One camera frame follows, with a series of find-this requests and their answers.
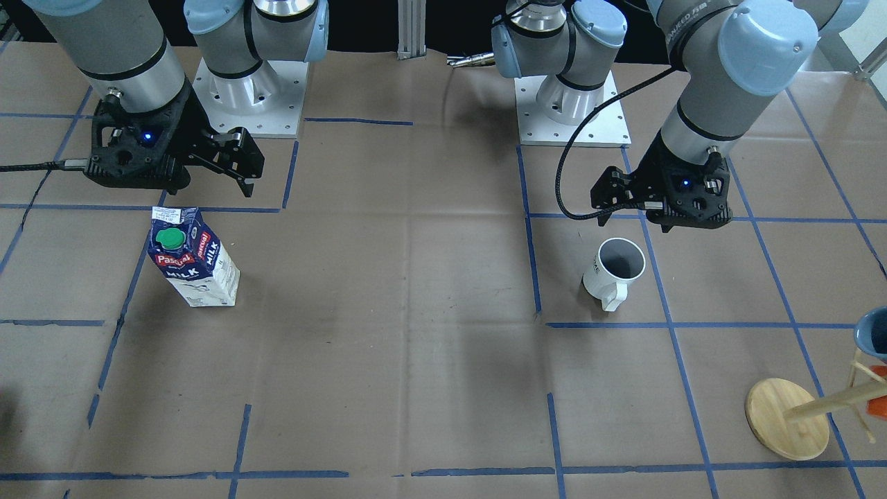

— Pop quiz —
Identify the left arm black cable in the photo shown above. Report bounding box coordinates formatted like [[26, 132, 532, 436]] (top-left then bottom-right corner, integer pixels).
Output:
[[554, 66, 676, 221]]

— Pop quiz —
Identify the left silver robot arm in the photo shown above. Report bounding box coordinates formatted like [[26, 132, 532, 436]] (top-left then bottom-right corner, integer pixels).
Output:
[[491, 1, 868, 231]]

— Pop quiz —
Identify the aluminium frame post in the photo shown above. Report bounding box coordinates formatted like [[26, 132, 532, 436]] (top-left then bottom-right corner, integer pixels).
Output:
[[396, 0, 428, 60]]

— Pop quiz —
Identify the wooden mug tree stand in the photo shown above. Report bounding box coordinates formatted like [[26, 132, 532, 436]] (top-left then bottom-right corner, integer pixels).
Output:
[[744, 349, 886, 461]]

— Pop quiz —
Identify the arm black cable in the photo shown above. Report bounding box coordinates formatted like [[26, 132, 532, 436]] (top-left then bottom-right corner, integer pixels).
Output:
[[554, 66, 676, 221], [0, 158, 91, 174]]

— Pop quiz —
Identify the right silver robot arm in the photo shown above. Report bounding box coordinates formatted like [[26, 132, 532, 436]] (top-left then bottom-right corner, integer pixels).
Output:
[[2, 1, 329, 197]]

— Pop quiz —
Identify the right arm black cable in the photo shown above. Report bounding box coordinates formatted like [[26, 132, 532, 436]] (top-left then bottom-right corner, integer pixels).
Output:
[[0, 158, 91, 174]]

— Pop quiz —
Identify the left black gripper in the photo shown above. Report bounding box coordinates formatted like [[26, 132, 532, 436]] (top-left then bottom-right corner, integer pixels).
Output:
[[590, 133, 732, 233]]

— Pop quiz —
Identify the blue mug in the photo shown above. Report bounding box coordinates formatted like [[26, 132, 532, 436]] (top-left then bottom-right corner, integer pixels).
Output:
[[853, 306, 886, 364]]

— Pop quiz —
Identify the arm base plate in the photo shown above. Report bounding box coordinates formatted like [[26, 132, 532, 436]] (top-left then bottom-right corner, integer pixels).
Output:
[[193, 60, 310, 139], [513, 73, 631, 148]]

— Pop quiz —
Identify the blue white milk carton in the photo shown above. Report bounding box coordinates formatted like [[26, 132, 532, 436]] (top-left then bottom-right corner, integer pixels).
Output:
[[147, 206, 240, 308]]

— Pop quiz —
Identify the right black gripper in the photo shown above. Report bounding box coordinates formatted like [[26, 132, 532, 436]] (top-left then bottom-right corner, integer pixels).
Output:
[[85, 81, 264, 198]]

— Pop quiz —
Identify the white ceramic mug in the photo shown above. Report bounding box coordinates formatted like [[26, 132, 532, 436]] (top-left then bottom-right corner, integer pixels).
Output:
[[582, 238, 647, 313]]

